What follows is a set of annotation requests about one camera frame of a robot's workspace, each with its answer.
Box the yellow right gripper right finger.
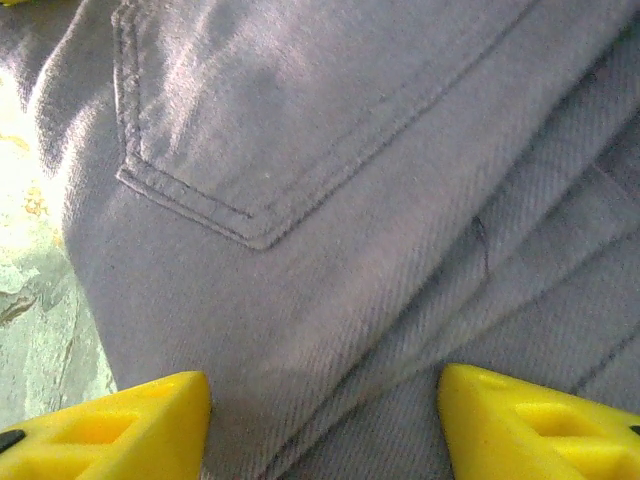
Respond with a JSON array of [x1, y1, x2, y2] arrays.
[[438, 363, 640, 480]]

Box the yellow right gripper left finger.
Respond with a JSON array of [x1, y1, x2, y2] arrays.
[[0, 370, 212, 480]]

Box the grey denim trousers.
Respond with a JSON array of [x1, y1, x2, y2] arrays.
[[0, 0, 640, 480]]

